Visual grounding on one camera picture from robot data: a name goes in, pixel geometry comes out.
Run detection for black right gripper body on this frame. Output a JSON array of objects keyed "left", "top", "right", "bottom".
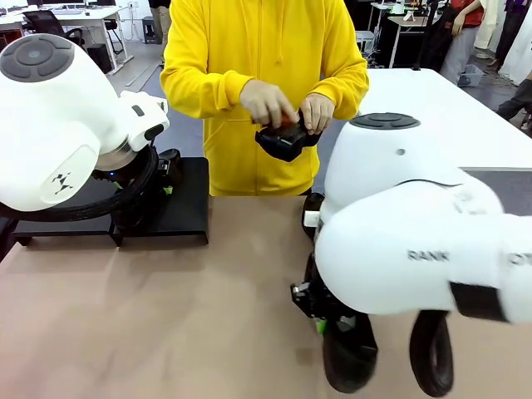
[{"left": 304, "top": 253, "right": 357, "bottom": 330}]

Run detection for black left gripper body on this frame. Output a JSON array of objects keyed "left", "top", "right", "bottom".
[{"left": 93, "top": 151, "right": 162, "bottom": 196}]

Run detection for right forearm yellow sleeve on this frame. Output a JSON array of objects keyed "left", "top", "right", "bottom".
[{"left": 160, "top": 68, "right": 254, "bottom": 121}]

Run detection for left forearm yellow sleeve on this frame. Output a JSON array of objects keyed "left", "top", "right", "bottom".
[{"left": 319, "top": 66, "right": 370, "bottom": 121}]

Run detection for black metal shoe stand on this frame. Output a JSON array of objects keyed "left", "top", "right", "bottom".
[
  {"left": 111, "top": 156, "right": 211, "bottom": 246},
  {"left": 12, "top": 199, "right": 121, "bottom": 247}
]

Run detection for person's right hand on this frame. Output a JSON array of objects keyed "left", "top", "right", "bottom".
[{"left": 239, "top": 79, "right": 300, "bottom": 128}]

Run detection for person's left hand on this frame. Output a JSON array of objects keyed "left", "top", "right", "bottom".
[{"left": 298, "top": 93, "right": 336, "bottom": 136}]

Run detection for black computer tower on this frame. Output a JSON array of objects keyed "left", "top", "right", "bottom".
[{"left": 86, "top": 42, "right": 113, "bottom": 75}]

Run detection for black object beside table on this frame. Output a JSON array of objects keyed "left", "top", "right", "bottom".
[{"left": 0, "top": 215, "right": 17, "bottom": 261}]

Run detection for grey stool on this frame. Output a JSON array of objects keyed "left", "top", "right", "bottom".
[{"left": 142, "top": 15, "right": 162, "bottom": 45}]

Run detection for white office desk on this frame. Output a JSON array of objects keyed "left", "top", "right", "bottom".
[{"left": 0, "top": 4, "right": 131, "bottom": 76}]

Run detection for bystander in brown trousers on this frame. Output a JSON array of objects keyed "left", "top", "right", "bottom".
[{"left": 148, "top": 0, "right": 172, "bottom": 49}]

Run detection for black mesh office chair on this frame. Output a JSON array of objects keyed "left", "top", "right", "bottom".
[{"left": 22, "top": 10, "right": 84, "bottom": 47}]

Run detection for person in yellow hoodie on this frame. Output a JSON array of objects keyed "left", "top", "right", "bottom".
[{"left": 160, "top": 0, "right": 370, "bottom": 197}]

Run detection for white table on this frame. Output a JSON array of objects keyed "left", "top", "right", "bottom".
[{"left": 357, "top": 68, "right": 532, "bottom": 171}]

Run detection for white computer case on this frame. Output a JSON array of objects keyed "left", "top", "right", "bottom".
[{"left": 356, "top": 31, "right": 377, "bottom": 57}]

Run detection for grey plastic bin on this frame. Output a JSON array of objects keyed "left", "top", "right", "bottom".
[{"left": 456, "top": 64, "right": 485, "bottom": 87}]

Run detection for bystander's dark trouser leg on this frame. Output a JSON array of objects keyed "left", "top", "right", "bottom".
[{"left": 496, "top": 78, "right": 532, "bottom": 126}]

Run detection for mannequin red top grey pants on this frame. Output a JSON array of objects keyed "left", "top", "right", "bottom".
[{"left": 440, "top": 0, "right": 485, "bottom": 84}]

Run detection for black hanging garment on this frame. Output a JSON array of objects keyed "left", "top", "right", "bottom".
[{"left": 419, "top": 0, "right": 456, "bottom": 71}]

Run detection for wooden top desk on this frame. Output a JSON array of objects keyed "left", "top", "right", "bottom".
[{"left": 386, "top": 14, "right": 441, "bottom": 70}]

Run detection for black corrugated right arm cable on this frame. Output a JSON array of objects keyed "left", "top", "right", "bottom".
[{"left": 409, "top": 309, "right": 455, "bottom": 398}]

